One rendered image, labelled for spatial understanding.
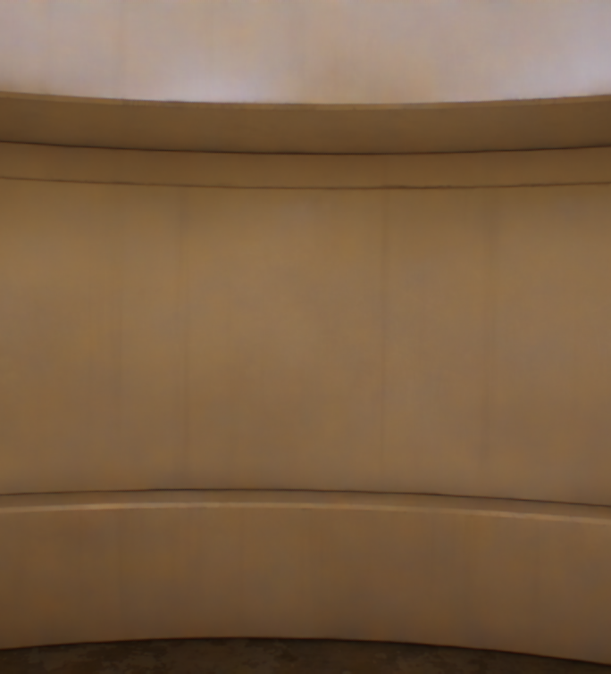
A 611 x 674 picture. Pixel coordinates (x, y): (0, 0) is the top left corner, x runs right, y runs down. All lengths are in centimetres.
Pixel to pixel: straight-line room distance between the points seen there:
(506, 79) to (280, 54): 15
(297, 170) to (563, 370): 28
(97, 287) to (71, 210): 7
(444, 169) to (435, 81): 10
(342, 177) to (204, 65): 15
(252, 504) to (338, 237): 23
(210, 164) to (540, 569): 43
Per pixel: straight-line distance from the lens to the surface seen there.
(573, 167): 50
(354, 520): 46
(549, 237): 49
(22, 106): 44
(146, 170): 50
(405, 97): 40
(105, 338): 48
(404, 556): 47
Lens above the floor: 26
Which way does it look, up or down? 1 degrees down
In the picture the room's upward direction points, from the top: 1 degrees clockwise
